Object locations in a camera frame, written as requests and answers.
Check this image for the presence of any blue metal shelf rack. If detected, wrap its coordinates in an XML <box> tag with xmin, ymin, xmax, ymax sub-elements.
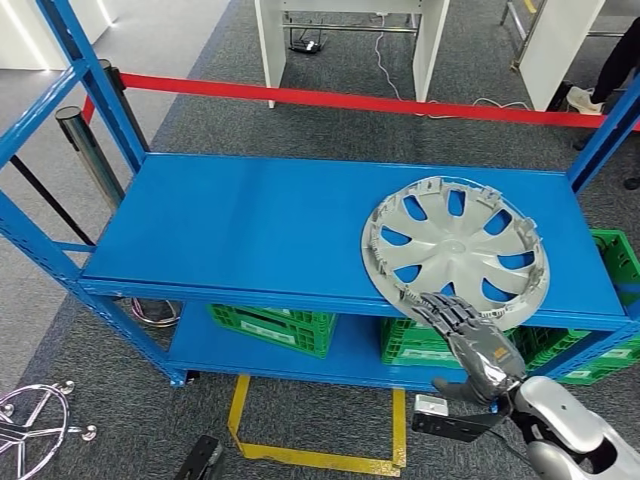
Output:
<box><xmin>0</xmin><ymin>0</ymin><xmax>640</xmax><ymax>393</ymax></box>

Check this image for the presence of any black stool with chrome base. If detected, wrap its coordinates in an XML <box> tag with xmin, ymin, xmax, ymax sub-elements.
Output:
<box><xmin>0</xmin><ymin>380</ymin><xmax>97</xmax><ymax>480</ymax></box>

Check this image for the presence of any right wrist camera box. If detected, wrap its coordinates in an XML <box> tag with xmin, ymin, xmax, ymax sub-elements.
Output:
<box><xmin>413</xmin><ymin>394</ymin><xmax>450</xmax><ymax>420</ymax></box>

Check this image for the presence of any white cable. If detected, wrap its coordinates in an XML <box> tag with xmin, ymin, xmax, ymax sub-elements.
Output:
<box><xmin>373</xmin><ymin>14</ymin><xmax>532</xmax><ymax>121</ymax></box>

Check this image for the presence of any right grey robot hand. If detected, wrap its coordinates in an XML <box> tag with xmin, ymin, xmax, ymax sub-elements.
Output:
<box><xmin>412</xmin><ymin>292</ymin><xmax>528</xmax><ymax>407</ymax></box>

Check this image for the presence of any chrome stanchion post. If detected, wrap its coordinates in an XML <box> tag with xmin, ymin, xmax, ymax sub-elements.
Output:
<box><xmin>97</xmin><ymin>59</ymin><xmax>151</xmax><ymax>155</ymax></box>
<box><xmin>54</xmin><ymin>105</ymin><xmax>181</xmax><ymax>329</ymax></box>

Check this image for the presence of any red barrier belt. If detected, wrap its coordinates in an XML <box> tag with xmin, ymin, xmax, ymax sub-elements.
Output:
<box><xmin>79</xmin><ymin>71</ymin><xmax>640</xmax><ymax>132</ymax></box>

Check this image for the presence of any white desk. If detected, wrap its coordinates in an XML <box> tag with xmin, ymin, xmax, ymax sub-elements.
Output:
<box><xmin>500</xmin><ymin>0</ymin><xmax>606</xmax><ymax>113</ymax></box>
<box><xmin>254</xmin><ymin>0</ymin><xmax>451</xmax><ymax>109</ymax></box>

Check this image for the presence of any yellow floor tape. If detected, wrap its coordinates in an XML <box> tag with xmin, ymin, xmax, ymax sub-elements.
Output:
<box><xmin>227</xmin><ymin>374</ymin><xmax>407</xmax><ymax>478</ymax></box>

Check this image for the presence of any green plastic crate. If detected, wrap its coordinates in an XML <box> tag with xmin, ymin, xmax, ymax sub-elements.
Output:
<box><xmin>380</xmin><ymin>316</ymin><xmax>516</xmax><ymax>370</ymax></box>
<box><xmin>557</xmin><ymin>357</ymin><xmax>640</xmax><ymax>387</ymax></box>
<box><xmin>589</xmin><ymin>228</ymin><xmax>640</xmax><ymax>369</ymax></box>
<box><xmin>207</xmin><ymin>303</ymin><xmax>338</xmax><ymax>360</ymax></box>
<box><xmin>509</xmin><ymin>325</ymin><xmax>593</xmax><ymax>372</ymax></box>

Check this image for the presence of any black pole stand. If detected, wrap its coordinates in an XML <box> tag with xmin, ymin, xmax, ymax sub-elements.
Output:
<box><xmin>8</xmin><ymin>154</ymin><xmax>96</xmax><ymax>248</ymax></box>

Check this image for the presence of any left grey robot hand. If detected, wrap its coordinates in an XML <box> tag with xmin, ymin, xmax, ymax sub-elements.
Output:
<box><xmin>174</xmin><ymin>435</ymin><xmax>224</xmax><ymax>480</ymax></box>

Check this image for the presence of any person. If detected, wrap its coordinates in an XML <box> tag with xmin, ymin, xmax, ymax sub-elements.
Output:
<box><xmin>565</xmin><ymin>16</ymin><xmax>640</xmax><ymax>115</ymax></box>

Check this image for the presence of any grey plastic wheel cover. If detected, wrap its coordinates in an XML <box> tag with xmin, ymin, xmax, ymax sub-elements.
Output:
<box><xmin>361</xmin><ymin>175</ymin><xmax>551</xmax><ymax>333</ymax></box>

